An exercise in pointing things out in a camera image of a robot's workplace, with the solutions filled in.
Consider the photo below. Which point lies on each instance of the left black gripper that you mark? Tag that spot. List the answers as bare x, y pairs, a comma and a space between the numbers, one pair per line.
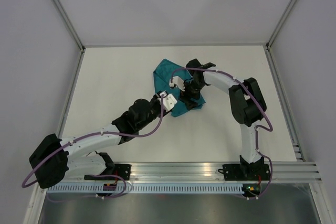
154, 99

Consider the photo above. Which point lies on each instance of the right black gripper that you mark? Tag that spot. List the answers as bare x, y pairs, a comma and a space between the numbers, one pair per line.
184, 97

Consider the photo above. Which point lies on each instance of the teal cloth napkin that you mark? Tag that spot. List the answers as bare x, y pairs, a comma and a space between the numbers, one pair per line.
161, 77

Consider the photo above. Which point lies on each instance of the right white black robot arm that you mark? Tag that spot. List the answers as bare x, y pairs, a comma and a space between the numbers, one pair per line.
247, 106

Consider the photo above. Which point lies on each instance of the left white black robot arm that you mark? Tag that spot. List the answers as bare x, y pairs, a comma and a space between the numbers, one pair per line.
50, 161

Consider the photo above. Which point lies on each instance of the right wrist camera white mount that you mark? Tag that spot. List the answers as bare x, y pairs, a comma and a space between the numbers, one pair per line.
177, 82

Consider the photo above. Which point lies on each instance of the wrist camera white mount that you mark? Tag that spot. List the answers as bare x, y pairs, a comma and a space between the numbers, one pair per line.
177, 82
167, 100

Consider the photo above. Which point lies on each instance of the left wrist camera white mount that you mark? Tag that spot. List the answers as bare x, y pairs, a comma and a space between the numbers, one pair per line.
167, 100

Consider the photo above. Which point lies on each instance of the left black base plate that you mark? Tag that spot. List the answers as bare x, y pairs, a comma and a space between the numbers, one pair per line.
114, 172

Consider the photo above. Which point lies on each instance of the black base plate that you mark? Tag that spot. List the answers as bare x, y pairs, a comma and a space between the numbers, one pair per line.
238, 172
114, 172

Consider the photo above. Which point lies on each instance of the white slotted cable duct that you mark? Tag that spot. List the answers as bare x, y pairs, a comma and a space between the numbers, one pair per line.
149, 188

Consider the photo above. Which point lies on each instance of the left table edge rail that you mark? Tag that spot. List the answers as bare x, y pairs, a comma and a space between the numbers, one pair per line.
69, 93

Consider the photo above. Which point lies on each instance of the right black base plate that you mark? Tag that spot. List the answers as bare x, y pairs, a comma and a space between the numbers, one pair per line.
238, 172

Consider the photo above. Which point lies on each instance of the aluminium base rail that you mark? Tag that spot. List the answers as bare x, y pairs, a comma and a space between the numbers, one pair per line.
170, 172

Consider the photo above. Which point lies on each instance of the right aluminium frame post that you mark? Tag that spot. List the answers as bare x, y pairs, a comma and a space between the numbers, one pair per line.
284, 16

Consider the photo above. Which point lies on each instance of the aluminium frame post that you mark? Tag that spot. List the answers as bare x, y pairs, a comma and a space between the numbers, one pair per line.
68, 24
284, 16

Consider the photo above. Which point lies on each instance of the left aluminium frame post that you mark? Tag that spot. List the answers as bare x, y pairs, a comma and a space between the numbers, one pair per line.
68, 24

